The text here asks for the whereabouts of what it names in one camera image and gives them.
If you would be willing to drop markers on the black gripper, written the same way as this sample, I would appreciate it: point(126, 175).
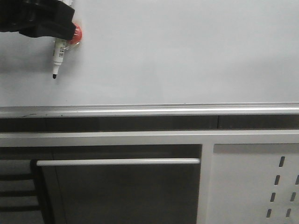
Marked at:
point(38, 18)

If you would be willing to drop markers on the white whiteboard marker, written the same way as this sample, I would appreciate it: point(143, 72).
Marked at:
point(58, 52)

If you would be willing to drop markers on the red round magnet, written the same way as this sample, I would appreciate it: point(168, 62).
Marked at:
point(77, 35)

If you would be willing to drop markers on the dark grey panel white-edged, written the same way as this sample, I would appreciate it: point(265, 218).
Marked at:
point(128, 191)

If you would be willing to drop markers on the white perforated metal panel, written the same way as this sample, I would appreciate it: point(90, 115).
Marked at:
point(254, 184)

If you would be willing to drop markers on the white whiteboard with aluminium frame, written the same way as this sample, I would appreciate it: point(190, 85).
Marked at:
point(160, 57)

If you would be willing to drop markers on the white metal stand frame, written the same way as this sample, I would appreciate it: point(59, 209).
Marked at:
point(207, 140)

